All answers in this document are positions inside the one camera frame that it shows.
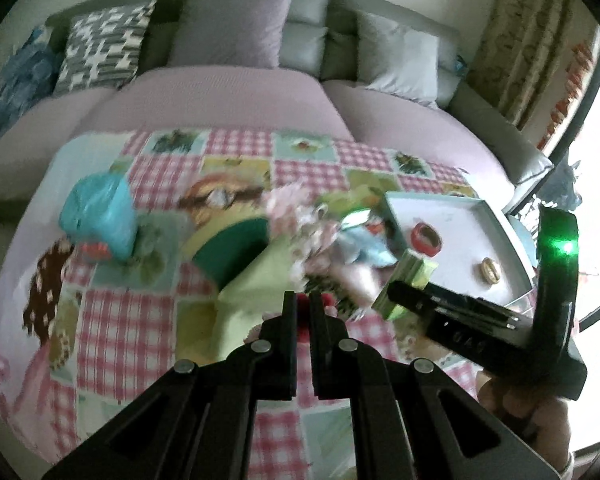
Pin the green white tissue pack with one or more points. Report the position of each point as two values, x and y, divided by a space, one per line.
355 218

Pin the teal shallow cardboard tray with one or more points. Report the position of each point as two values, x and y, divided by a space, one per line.
470 230

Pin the blue clothes pile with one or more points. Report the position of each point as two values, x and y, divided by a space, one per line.
28 76

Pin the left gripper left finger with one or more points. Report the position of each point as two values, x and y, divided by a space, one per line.
278 367

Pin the person's right hand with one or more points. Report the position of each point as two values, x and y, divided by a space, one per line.
545 415

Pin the pink patterned cloth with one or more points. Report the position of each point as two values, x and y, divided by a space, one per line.
306 228

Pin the teal plastic box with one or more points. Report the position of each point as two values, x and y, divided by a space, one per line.
99 210

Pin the clear plastic box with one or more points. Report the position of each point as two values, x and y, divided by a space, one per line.
213 194

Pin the grey sofa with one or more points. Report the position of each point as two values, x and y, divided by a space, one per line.
320 39

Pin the red tape roll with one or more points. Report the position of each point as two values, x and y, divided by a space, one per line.
425 239

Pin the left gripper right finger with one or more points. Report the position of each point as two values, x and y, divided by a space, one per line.
331 366

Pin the light grey cushion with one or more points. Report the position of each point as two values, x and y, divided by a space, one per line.
397 60

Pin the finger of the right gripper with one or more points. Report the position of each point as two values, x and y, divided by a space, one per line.
435 299

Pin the light green cloth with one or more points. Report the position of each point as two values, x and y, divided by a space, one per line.
259 289

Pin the blue face mask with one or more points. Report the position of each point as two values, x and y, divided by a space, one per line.
359 245

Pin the checkered picture tablecloth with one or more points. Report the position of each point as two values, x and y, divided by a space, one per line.
145 247

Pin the pink sofa cover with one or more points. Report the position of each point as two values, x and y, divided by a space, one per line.
224 96

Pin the black white patterned cushion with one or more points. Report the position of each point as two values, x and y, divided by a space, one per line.
103 48

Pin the yellow green sponge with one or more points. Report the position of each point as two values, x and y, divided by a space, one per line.
225 246

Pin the purple cushion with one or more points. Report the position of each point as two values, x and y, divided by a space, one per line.
243 33

